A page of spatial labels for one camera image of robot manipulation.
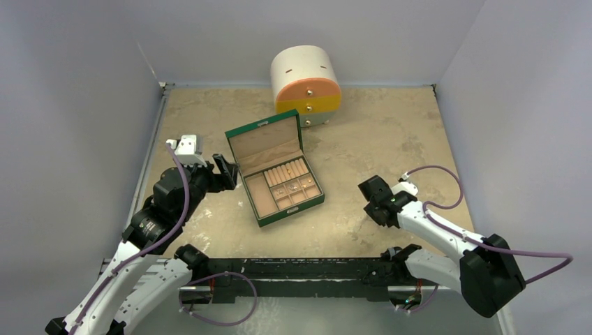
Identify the round pastel drawer cabinet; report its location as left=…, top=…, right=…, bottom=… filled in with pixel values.
left=270, top=45, right=341, bottom=127

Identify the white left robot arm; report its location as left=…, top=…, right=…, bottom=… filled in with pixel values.
left=45, top=154, right=239, bottom=334

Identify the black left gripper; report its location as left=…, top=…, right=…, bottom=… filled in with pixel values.
left=175, top=152, right=238, bottom=222

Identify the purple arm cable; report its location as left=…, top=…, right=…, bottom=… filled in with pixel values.
left=402, top=165, right=574, bottom=285
left=68, top=143, right=191, bottom=335

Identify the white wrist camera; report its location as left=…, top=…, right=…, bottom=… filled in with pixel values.
left=165, top=134, right=207, bottom=167
left=390, top=172, right=419, bottom=196

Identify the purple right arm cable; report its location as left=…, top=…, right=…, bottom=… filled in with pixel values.
left=402, top=165, right=574, bottom=285

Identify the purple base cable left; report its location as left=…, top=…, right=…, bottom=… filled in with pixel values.
left=177, top=272, right=257, bottom=327

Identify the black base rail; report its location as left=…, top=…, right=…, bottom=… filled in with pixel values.
left=182, top=244, right=433, bottom=307

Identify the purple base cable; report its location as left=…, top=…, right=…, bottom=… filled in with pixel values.
left=177, top=272, right=257, bottom=327
left=395, top=277, right=441, bottom=315

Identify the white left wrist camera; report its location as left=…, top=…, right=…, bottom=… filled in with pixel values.
left=165, top=134, right=207, bottom=167

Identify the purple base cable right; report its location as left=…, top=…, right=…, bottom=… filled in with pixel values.
left=395, top=277, right=441, bottom=315

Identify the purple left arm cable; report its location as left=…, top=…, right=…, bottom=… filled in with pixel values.
left=68, top=143, right=191, bottom=335

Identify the green jewelry box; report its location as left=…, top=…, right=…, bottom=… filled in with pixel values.
left=225, top=110, right=325, bottom=228

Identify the aluminium frame rail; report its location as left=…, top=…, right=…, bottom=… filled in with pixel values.
left=99, top=83, right=170, bottom=278

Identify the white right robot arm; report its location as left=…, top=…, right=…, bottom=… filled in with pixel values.
left=358, top=175, right=526, bottom=318

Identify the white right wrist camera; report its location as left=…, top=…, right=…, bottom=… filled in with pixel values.
left=390, top=172, right=419, bottom=196

